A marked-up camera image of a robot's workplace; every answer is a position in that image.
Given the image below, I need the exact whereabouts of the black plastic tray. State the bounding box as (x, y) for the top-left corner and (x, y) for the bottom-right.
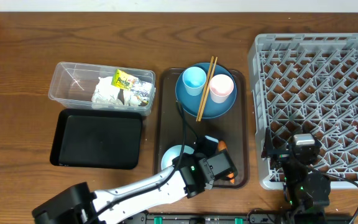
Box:
(50, 109), (142, 170)

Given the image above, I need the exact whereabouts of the right wooden chopstick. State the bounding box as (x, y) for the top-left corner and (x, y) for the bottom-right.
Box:
(201, 57), (218, 120)

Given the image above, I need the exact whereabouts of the white tissue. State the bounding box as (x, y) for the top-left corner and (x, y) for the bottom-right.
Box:
(91, 77), (142, 106)

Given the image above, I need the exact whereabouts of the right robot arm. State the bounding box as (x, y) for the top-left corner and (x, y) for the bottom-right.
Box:
(261, 128), (331, 223)

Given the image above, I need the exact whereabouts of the green yellow snack wrapper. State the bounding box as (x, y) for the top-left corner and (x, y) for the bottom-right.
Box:
(111, 69), (152, 106)

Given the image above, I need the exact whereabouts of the orange carrot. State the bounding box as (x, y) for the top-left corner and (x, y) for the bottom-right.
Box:
(218, 140), (235, 184)

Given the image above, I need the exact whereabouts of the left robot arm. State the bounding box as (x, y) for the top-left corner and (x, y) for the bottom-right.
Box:
(32, 136), (220, 223)

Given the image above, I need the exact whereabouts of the pink cup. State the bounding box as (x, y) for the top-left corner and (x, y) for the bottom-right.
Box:
(209, 74), (234, 103)

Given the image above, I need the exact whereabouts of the light blue cup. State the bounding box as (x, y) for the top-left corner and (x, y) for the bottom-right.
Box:
(182, 67), (206, 96)

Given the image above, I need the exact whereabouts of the clear plastic bin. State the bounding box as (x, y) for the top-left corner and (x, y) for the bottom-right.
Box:
(48, 62), (155, 116)

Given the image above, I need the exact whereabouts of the grey dishwasher rack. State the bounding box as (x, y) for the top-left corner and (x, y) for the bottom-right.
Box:
(248, 33), (358, 189)

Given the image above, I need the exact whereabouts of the light blue rice bowl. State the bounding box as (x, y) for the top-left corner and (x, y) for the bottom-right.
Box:
(160, 145), (194, 170)

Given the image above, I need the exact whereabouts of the brown serving tray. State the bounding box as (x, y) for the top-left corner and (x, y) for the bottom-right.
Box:
(154, 68), (249, 189)

